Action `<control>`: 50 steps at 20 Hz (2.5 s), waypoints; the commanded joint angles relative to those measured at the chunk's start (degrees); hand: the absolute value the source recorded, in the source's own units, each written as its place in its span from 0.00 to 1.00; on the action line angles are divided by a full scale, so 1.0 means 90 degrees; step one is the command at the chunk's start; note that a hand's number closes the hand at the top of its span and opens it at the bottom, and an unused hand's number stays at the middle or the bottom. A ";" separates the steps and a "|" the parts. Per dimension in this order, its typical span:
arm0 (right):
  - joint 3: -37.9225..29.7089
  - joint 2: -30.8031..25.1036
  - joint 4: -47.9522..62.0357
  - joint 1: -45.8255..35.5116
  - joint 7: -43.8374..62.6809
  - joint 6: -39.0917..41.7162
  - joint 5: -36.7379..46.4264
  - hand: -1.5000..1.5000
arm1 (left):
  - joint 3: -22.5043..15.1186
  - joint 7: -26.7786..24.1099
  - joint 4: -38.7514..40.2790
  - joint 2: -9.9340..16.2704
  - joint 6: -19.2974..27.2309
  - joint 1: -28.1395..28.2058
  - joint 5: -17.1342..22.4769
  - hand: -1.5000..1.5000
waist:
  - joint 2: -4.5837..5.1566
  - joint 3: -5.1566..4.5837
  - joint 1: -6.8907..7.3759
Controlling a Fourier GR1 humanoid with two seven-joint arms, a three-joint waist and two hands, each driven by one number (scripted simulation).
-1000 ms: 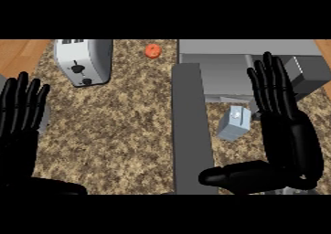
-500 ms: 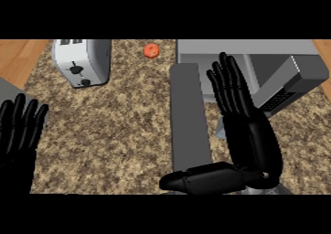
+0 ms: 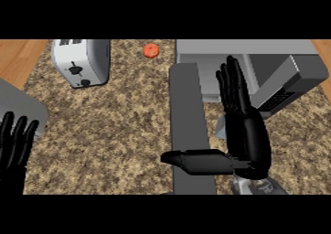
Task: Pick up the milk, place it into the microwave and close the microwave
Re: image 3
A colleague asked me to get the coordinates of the grey microwave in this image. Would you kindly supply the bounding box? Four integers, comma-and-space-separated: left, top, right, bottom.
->
175, 39, 331, 113

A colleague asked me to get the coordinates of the pale blue-white milk carton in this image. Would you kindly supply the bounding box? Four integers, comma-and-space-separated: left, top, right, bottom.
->
213, 114, 228, 140

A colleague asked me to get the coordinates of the grey appliance with rounded corner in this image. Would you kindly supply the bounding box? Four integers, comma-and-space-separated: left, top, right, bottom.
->
0, 72, 49, 139

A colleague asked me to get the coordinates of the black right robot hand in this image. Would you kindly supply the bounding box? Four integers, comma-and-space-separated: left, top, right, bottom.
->
159, 55, 272, 180

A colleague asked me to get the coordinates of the silver toaster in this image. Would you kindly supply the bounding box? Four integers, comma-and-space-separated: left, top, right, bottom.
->
51, 39, 111, 90

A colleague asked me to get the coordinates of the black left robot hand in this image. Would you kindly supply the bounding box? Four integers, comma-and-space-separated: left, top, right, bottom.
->
0, 111, 39, 196

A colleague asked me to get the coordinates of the orange-red round fruit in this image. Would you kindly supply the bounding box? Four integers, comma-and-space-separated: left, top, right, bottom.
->
142, 43, 160, 59

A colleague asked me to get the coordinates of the dark grey microwave door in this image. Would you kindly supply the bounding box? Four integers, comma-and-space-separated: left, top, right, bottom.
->
168, 62, 216, 196

